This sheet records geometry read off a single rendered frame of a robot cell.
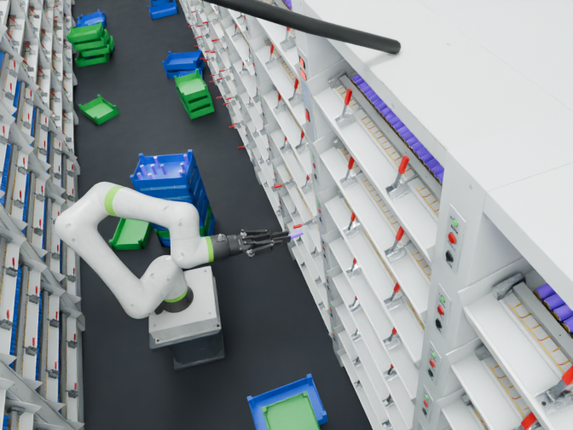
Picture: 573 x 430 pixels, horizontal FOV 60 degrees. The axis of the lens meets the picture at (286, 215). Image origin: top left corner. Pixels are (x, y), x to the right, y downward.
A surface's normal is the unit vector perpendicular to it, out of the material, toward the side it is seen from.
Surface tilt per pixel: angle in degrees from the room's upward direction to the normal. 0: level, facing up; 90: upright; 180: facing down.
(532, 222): 0
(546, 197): 0
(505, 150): 0
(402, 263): 17
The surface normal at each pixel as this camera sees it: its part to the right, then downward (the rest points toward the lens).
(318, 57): 0.31, 0.65
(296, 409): 0.00, -0.40
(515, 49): -0.13, -0.70
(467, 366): -0.40, -0.58
